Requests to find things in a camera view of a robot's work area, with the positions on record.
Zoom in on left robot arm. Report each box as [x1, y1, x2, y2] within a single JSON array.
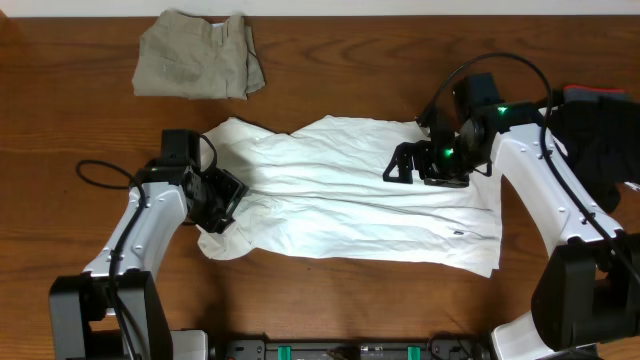
[[49, 129, 248, 360]]

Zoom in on white t-shirt black print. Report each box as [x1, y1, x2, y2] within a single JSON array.
[[198, 116, 502, 277]]

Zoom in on left black cable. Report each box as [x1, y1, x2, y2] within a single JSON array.
[[75, 133, 219, 360]]

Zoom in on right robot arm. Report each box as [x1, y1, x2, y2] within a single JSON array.
[[383, 73, 639, 359]]

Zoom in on folded khaki shorts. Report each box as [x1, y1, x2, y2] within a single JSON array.
[[132, 10, 266, 99]]

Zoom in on right black cable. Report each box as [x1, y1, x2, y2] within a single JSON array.
[[417, 52, 640, 286]]

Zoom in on black cable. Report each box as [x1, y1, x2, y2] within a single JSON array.
[[75, 133, 219, 360], [417, 52, 640, 286]]

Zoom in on black garment red trim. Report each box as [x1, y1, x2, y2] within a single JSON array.
[[548, 85, 639, 213]]

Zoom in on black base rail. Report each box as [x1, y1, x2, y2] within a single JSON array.
[[217, 336, 493, 360]]

